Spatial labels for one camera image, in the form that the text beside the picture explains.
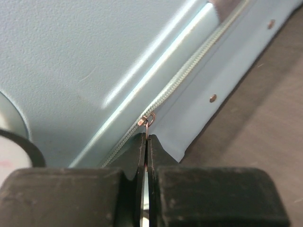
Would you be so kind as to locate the mint green suitcase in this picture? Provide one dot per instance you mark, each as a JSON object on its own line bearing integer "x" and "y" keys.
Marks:
{"x": 76, "y": 76}

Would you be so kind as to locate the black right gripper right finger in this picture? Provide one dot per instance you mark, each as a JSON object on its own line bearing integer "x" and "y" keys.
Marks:
{"x": 181, "y": 196}

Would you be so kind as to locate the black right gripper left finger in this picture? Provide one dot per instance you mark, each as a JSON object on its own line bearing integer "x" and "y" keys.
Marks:
{"x": 34, "y": 195}

